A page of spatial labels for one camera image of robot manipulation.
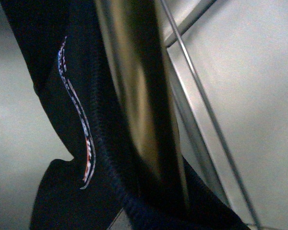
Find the black garment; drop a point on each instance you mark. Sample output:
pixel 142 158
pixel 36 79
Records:
pixel 62 45

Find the thin grey metal rod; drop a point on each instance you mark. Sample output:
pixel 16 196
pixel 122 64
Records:
pixel 213 118

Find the grey rack upright post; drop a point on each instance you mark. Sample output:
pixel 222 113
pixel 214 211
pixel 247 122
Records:
pixel 187 90

